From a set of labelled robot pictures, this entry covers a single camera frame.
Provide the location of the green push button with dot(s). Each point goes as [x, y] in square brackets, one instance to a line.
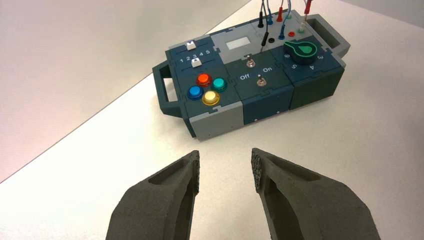
[219, 84]

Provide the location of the white display window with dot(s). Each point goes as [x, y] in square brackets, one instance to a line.
[238, 43]

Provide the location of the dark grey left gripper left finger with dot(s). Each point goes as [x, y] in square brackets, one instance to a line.
[159, 205]

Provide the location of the red push button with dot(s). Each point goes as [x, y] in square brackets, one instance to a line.
[203, 79]

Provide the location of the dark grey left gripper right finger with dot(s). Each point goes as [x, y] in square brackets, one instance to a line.
[311, 205]

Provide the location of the yellow push button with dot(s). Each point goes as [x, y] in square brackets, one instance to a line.
[211, 97]

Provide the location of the black and green rotary knob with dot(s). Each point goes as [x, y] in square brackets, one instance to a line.
[299, 52]

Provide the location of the metal toggle switch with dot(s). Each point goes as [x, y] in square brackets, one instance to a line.
[250, 62]
[261, 81]

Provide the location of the blue push button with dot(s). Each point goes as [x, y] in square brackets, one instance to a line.
[195, 92]

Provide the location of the white slider knob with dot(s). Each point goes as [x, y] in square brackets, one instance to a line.
[196, 62]
[191, 45]

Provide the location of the blue and grey control box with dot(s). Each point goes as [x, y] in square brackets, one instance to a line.
[265, 99]

